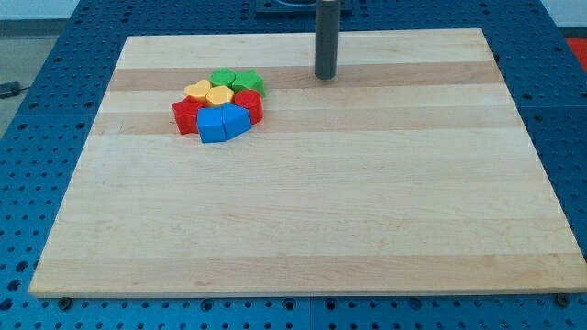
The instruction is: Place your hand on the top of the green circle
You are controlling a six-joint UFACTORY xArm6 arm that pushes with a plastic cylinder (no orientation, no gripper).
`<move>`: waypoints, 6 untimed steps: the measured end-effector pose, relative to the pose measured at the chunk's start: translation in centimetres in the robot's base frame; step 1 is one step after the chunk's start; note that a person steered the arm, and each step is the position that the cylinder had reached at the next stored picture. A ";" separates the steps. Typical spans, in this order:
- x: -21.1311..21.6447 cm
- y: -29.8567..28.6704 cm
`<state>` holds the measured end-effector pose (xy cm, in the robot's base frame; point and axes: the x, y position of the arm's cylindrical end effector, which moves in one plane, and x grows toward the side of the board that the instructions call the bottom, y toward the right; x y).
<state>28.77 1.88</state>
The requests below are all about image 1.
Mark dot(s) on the green circle block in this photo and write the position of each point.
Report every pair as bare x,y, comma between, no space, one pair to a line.
222,77

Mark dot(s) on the yellow hexagon block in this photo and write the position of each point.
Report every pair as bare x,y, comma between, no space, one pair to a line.
218,96

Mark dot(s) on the light wooden board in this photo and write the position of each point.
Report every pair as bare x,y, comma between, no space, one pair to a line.
411,173

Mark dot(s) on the black device on floor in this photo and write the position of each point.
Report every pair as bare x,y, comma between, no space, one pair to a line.
9,89

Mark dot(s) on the red cylinder block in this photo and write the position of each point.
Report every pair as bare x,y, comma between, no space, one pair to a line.
252,101

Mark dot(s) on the blue cube block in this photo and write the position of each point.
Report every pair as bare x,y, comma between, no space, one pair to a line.
210,125

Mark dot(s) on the yellow heart block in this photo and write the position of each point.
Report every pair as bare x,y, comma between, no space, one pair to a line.
198,91

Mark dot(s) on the blue pentagon block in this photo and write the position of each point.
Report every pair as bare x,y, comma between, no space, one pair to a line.
235,120

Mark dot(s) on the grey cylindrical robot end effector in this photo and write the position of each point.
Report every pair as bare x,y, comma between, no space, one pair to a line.
326,42

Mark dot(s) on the red star block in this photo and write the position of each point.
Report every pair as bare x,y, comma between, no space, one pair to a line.
185,114

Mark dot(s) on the green star block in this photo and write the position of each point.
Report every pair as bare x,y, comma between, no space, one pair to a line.
248,80

